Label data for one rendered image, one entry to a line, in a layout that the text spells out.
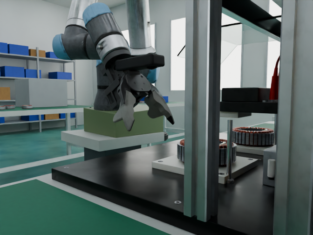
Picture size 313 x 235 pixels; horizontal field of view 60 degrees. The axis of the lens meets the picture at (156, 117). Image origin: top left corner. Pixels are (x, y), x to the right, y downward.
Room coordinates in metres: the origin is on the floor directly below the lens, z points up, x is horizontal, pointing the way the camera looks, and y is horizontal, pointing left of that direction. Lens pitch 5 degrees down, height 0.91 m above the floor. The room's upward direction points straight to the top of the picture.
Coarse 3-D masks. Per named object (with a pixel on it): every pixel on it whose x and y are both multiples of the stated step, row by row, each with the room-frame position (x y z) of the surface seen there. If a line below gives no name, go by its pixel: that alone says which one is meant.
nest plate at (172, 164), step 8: (160, 160) 0.51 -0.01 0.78; (168, 160) 0.51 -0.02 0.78; (176, 160) 0.51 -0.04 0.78; (240, 160) 0.51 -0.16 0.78; (248, 160) 0.51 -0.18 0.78; (256, 160) 0.52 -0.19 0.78; (160, 168) 0.49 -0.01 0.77; (168, 168) 0.48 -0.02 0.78; (176, 168) 0.47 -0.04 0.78; (224, 168) 0.46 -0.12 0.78; (232, 168) 0.46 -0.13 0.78; (240, 168) 0.46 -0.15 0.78; (248, 168) 0.49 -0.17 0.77; (224, 176) 0.41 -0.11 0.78; (232, 176) 0.43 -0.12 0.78
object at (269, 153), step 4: (268, 148) 0.42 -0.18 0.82; (272, 148) 0.42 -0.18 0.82; (264, 152) 0.41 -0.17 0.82; (268, 152) 0.41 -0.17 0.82; (272, 152) 0.40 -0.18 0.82; (264, 156) 0.41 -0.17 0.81; (268, 156) 0.41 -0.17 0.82; (272, 156) 0.40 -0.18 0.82; (264, 160) 0.41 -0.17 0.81; (264, 164) 0.41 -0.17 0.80; (264, 168) 0.41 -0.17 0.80; (264, 172) 0.41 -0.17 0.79; (264, 176) 0.41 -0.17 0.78; (264, 180) 0.41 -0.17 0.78; (268, 180) 0.41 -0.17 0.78; (272, 180) 0.40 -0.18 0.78; (264, 184) 0.41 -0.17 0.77; (268, 184) 0.41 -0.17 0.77; (272, 184) 0.40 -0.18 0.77
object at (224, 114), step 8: (224, 88) 0.46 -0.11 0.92; (232, 88) 0.45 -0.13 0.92; (240, 88) 0.44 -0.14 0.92; (248, 88) 0.43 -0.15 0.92; (256, 88) 0.43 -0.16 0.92; (264, 88) 0.44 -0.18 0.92; (224, 96) 0.46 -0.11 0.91; (232, 96) 0.45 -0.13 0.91; (240, 96) 0.44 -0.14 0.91; (248, 96) 0.43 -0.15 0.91; (256, 96) 0.43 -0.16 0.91; (264, 96) 0.44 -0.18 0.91; (224, 104) 0.46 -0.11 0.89; (232, 104) 0.45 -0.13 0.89; (240, 104) 0.44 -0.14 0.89; (248, 104) 0.43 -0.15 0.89; (256, 104) 0.42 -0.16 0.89; (264, 104) 0.41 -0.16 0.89; (272, 104) 0.41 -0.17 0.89; (224, 112) 0.46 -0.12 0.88; (232, 112) 0.45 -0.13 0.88; (240, 112) 0.45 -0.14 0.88; (248, 112) 0.43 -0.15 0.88; (256, 112) 0.42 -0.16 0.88; (264, 112) 0.41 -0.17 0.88; (272, 112) 0.41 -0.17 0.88
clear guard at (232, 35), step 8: (280, 16) 0.55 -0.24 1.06; (232, 24) 0.61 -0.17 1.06; (240, 24) 0.60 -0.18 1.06; (224, 32) 0.68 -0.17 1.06; (232, 32) 0.68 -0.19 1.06; (240, 32) 0.68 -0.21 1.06; (248, 32) 0.68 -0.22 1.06; (256, 32) 0.68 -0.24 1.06; (224, 40) 0.78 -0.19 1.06; (232, 40) 0.78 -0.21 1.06; (240, 40) 0.78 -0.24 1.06; (248, 40) 0.78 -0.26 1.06; (256, 40) 0.78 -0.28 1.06; (264, 40) 0.78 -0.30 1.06; (272, 40) 0.78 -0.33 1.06; (184, 48) 0.70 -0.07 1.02; (224, 48) 0.82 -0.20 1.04; (232, 48) 0.85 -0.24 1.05; (184, 56) 0.72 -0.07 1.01; (224, 56) 0.86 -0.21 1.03
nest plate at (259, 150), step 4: (236, 144) 0.69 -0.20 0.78; (240, 148) 0.65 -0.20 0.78; (244, 148) 0.64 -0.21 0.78; (248, 148) 0.63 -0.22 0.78; (252, 148) 0.63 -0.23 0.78; (256, 148) 0.63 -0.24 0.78; (260, 148) 0.63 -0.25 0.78; (264, 148) 0.63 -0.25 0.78; (244, 152) 0.64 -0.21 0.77; (248, 152) 0.63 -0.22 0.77; (252, 152) 0.63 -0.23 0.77; (256, 152) 0.62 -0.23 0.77; (260, 152) 0.61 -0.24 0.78
